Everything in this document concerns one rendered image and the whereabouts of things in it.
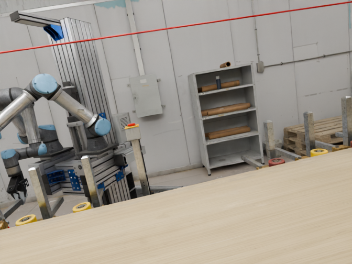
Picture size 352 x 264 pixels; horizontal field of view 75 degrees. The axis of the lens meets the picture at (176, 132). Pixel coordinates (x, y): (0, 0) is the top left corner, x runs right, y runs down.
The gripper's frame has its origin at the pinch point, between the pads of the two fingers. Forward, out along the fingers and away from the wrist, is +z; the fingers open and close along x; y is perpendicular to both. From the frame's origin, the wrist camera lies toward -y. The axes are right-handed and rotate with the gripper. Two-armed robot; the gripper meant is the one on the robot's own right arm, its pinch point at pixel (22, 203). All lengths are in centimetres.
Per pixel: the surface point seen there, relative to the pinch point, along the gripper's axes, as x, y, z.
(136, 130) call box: -82, -37, -37
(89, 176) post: -54, -36, -19
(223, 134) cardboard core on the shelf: -202, 184, 26
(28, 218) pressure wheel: -26, -45, -8
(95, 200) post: -54, -36, -5
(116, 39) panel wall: -69, 223, -143
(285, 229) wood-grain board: -121, -95, -7
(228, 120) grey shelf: -223, 213, 12
